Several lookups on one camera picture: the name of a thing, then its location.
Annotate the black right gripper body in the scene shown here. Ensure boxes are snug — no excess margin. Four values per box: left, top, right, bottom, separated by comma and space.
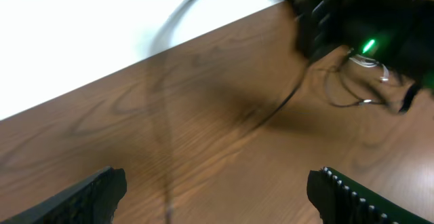
286, 0, 433, 88

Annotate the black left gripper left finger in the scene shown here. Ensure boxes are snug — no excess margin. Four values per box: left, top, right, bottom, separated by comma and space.
3, 167, 127, 224

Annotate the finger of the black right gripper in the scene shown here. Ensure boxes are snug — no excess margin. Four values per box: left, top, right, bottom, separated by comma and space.
399, 83, 420, 114

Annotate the white usb cable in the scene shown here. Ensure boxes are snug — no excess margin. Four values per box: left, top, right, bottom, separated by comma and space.
349, 54, 391, 83

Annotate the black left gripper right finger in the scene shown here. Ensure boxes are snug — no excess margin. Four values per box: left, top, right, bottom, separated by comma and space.
307, 167, 432, 224

